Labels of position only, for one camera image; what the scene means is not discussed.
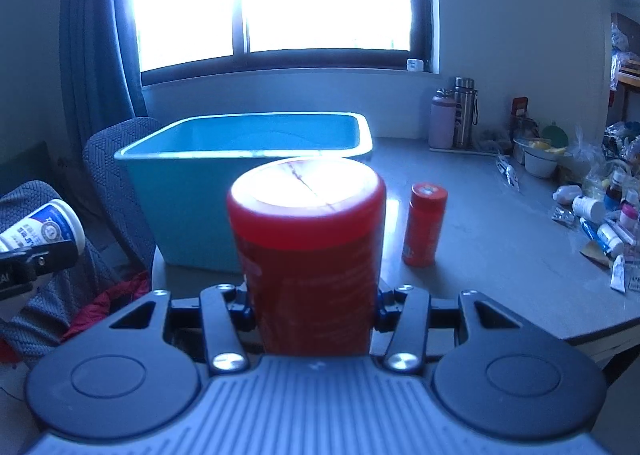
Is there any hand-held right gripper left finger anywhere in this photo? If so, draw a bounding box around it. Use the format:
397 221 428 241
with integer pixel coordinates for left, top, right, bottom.
106 284 258 377

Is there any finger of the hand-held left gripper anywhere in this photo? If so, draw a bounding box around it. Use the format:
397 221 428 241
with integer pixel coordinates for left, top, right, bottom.
0 238 80 286

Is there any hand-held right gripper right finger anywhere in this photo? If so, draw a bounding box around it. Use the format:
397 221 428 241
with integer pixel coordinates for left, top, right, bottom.
372 284 526 377

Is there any white cup with blue label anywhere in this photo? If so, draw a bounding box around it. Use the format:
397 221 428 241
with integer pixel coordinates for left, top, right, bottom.
0 199 87 261

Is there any small red canister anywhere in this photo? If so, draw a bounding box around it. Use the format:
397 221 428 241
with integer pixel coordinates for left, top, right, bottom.
402 181 448 268

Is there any large red canister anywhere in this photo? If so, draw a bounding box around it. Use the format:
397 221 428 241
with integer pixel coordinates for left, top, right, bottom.
226 158 387 356

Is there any blue plastic storage bin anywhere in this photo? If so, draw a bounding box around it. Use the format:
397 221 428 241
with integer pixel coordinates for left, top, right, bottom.
114 111 373 276

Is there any grey desktop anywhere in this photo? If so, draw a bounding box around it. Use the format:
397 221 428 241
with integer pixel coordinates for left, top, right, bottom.
150 135 640 358

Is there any red cloth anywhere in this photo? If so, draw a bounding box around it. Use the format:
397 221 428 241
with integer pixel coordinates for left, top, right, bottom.
0 272 153 366

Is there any dark textured chair back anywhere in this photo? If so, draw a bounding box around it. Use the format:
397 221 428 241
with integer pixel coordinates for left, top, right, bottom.
0 116 163 368

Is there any clear plastic wrapper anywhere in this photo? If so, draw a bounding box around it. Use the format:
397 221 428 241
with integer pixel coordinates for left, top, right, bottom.
496 152 521 192

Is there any yellow packet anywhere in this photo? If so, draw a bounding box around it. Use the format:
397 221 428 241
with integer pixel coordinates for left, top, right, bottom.
580 240 615 269

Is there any blue tube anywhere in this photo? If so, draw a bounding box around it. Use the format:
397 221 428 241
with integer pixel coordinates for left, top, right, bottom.
579 218 613 256

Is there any small white bottle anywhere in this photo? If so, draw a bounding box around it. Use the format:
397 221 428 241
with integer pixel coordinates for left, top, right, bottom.
552 185 583 206

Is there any pink bottle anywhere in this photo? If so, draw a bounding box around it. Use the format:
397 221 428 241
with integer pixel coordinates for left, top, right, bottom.
428 89 457 150

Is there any white bowl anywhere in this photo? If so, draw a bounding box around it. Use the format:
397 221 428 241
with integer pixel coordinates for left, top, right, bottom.
522 145 560 180

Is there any white pill bottle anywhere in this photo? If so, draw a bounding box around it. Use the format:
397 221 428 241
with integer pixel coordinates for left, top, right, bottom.
572 195 606 224

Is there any white tube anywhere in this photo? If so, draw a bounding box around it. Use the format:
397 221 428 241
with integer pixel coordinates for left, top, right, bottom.
610 255 629 294

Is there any white bottle with blue label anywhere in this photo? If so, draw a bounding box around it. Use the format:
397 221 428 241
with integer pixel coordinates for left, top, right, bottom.
597 222 626 257

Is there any steel thermos bottle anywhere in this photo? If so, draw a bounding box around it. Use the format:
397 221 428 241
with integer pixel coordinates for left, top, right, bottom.
452 76 479 148

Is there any blue curtain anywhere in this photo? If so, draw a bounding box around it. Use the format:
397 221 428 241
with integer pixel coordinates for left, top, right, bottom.
59 0 147 136

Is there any green round lid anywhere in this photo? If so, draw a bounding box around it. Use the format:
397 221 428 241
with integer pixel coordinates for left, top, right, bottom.
542 124 570 149

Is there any brown bottle with white cap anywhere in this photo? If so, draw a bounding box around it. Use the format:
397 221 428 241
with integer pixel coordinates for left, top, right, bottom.
604 170 627 212

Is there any white jar with pink cap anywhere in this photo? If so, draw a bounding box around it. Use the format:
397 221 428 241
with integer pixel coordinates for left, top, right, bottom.
619 202 640 232

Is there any clear plastic bag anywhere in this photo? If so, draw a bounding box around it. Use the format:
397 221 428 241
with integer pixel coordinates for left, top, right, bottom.
570 125 610 186

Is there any wooden shelf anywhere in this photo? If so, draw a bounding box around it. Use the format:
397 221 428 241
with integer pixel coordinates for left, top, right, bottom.
607 12 640 108

